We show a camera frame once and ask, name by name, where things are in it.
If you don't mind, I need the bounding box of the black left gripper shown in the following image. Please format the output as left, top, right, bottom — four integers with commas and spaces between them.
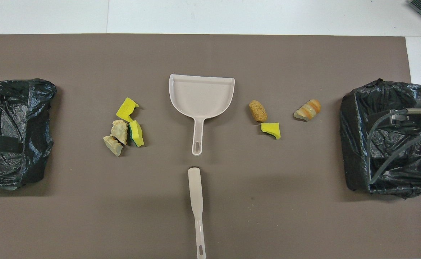
0, 133, 23, 154

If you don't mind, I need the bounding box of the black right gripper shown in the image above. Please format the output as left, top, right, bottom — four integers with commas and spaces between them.
372, 111, 421, 133

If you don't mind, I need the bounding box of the orange striped croissant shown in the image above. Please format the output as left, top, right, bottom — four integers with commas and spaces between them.
293, 99, 321, 122

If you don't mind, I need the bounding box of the wedge beige bread piece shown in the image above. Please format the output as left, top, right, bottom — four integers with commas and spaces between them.
103, 136, 123, 157

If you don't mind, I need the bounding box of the lumpy beige bread piece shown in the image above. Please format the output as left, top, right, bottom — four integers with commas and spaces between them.
110, 120, 129, 145

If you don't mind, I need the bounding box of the notched yellow sponge piece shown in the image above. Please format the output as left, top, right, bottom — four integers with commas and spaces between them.
116, 97, 139, 123

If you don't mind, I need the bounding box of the yellow sponge with green layer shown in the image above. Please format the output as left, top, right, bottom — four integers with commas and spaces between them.
129, 120, 145, 147

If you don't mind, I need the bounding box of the small yellow sponge wedge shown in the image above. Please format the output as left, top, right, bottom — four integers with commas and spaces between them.
260, 122, 281, 140

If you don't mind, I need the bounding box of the brown oval bread roll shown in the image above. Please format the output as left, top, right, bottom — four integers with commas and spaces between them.
249, 100, 268, 123

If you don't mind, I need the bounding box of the beige brush with black bristles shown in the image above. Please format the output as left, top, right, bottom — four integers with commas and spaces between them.
188, 167, 206, 259

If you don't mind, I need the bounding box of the beige plastic dustpan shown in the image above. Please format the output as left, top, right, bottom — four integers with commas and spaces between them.
169, 74, 235, 156

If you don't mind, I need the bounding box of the black bag lined bin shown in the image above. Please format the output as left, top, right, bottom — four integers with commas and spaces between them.
340, 79, 421, 199
0, 78, 57, 190

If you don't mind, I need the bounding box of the large brown table mat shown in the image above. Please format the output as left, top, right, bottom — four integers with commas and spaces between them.
0, 34, 421, 259

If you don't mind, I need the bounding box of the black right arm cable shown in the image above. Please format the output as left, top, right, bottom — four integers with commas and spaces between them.
367, 108, 421, 186

